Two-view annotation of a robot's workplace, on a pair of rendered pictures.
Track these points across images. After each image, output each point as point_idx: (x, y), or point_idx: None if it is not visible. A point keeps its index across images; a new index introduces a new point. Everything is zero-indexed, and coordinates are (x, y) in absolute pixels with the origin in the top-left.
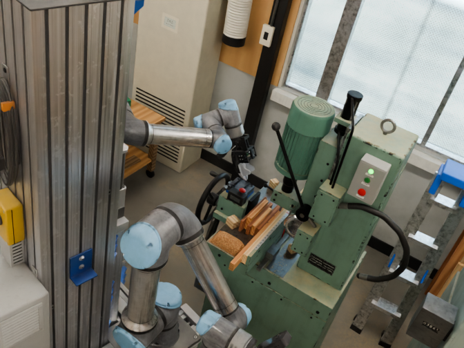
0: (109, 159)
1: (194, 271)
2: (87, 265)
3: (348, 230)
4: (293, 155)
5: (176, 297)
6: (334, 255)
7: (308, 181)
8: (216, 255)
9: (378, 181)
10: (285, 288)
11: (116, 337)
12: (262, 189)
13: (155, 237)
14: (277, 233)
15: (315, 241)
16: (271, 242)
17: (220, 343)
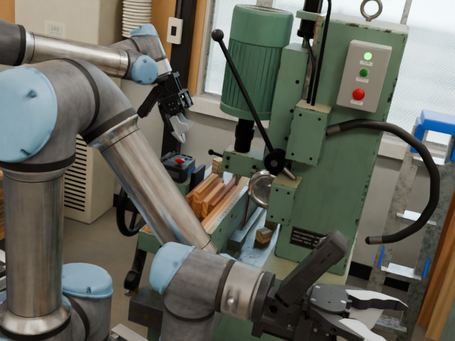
0: None
1: (129, 192)
2: None
3: (342, 172)
4: (247, 82)
5: (102, 279)
6: (328, 219)
7: (273, 119)
8: (157, 248)
9: (381, 70)
10: None
11: None
12: (205, 173)
13: (42, 83)
14: (238, 214)
15: (296, 205)
16: (232, 224)
17: (205, 292)
